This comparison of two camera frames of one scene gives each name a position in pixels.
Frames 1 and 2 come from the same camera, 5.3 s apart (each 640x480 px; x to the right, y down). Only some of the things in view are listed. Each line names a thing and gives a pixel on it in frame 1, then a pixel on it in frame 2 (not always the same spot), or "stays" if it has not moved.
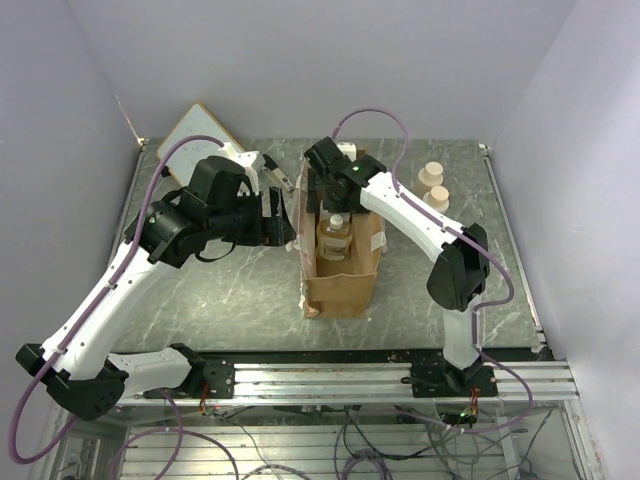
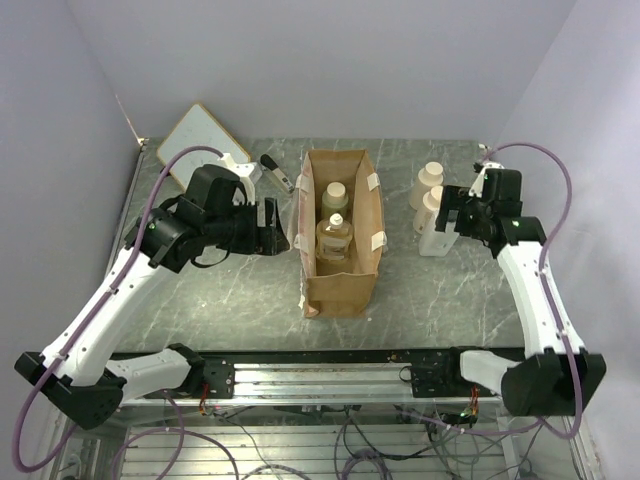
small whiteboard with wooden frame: [185, 158] stays
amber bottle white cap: [334, 239] stays
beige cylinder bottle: [429, 177] stays
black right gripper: [316, 185] → [456, 198]
